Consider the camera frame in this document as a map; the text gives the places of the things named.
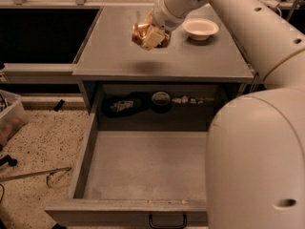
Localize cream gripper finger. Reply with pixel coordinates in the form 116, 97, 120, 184
140, 26, 165, 51
144, 11, 154, 25

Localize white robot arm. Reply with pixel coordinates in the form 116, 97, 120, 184
148, 0, 305, 229

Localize grey counter cabinet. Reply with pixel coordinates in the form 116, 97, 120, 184
73, 4, 253, 131

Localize black bag behind drawer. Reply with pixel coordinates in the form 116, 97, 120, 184
101, 92, 151, 118

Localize open grey top drawer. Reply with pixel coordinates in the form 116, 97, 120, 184
46, 114, 208, 228

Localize white paper bowl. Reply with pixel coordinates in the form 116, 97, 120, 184
182, 18, 219, 41

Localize round tape roll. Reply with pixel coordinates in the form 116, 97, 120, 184
151, 92, 172, 114

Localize crumpled white wrappers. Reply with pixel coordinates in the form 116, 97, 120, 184
172, 95, 214, 106

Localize small black floor block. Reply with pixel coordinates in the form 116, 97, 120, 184
53, 99, 65, 112

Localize clear plastic storage bin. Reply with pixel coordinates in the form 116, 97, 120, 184
0, 90, 29, 147

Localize metal grabber stick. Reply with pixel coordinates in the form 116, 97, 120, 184
0, 166, 72, 188

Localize black drawer handle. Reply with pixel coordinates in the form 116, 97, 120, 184
149, 214, 188, 229

